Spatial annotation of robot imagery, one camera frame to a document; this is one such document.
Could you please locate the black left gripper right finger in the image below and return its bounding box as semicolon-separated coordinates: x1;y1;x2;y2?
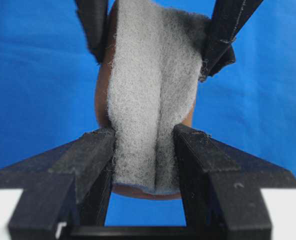
174;124;296;240

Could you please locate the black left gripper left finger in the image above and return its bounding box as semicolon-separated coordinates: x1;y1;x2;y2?
0;128;115;240

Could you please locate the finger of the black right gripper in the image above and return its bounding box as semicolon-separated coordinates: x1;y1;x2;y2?
202;0;261;77
75;0;109;63

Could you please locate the brown and white sponge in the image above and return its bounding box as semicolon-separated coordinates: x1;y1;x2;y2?
96;0;210;199

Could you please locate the blue table cloth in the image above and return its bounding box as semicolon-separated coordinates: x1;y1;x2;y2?
0;0;296;228

